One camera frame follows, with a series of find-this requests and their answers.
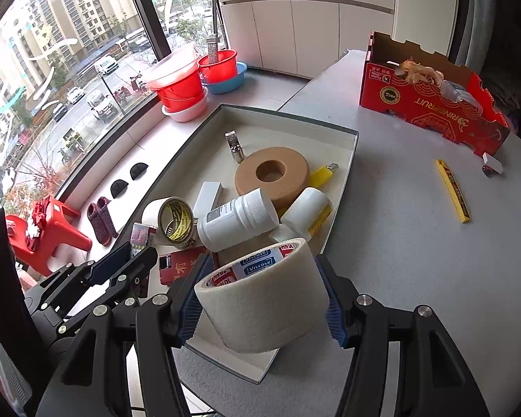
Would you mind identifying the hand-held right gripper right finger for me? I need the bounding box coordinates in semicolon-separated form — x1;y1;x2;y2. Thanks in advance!
313;253;491;417

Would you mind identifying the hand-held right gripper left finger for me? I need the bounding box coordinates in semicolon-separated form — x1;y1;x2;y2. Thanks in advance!
35;252;215;417

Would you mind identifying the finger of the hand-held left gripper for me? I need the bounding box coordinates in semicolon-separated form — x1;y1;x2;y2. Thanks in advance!
24;241;133;310
56;250;157;335

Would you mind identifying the small dark patterned box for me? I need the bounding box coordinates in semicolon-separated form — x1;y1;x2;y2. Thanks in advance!
130;222;158;255

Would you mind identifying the red card box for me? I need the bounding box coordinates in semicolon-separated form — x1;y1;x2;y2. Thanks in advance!
157;245;220;287

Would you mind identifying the tape roll with yellow print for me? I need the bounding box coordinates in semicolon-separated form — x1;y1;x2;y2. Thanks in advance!
141;197;197;250

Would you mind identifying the white tape roll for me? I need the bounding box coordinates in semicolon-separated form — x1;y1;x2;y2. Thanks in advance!
194;238;331;354

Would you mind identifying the white bottle with grey label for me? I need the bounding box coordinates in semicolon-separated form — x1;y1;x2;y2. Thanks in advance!
197;188;281;253

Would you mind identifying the white rectangular box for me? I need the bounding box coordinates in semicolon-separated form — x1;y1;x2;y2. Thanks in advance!
193;181;223;215

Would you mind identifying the white bottle with yellow label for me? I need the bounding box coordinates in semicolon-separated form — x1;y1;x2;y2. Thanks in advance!
268;187;333;244

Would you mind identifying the brown paper tape roll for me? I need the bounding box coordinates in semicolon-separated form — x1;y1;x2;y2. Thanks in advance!
234;147;310;210

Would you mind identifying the yellow utility knife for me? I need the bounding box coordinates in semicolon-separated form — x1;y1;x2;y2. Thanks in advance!
278;162;340;218

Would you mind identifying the metal hose clamp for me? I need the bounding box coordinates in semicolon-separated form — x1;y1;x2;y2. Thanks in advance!
224;131;246;163

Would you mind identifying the grey rectangular tray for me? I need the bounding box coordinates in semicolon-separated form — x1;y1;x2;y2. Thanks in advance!
124;103;359;384

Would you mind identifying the dark red knitted shoe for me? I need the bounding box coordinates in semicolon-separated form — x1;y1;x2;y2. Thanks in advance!
86;202;111;245
96;197;119;239

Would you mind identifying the red plastic stool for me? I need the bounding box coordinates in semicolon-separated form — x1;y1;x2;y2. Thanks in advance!
4;195;93;276

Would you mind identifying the pale pink basin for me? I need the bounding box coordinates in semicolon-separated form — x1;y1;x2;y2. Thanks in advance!
162;88;210;123

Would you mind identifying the yellow slim case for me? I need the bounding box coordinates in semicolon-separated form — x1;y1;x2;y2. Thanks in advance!
435;158;471;223

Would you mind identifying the red plastic bucket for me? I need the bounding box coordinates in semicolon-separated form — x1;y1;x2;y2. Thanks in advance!
150;65;203;113

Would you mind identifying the clear plastic basin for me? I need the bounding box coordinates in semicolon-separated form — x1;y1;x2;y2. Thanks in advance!
142;44;199;90

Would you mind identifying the blue plastic basin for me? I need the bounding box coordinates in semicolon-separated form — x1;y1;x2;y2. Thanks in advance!
206;62;247;95

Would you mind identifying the red plastic basin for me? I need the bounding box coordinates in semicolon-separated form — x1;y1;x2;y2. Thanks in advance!
198;50;239;84

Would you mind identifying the red cardboard box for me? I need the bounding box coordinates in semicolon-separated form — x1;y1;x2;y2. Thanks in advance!
359;31;512;157

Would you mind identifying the metal pole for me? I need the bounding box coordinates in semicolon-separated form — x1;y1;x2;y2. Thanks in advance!
206;0;222;66

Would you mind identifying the clear plastic packet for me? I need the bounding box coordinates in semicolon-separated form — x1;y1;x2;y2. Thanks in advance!
443;80;478;105

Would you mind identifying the crumpled beige plastic bag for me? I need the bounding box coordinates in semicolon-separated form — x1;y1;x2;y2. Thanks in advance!
386;58;444;85

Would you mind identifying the white cabinet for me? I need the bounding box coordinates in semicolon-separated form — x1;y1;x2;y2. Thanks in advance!
215;0;398;80

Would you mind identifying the black window frame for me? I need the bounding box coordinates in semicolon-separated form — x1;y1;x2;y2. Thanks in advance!
0;0;226;227

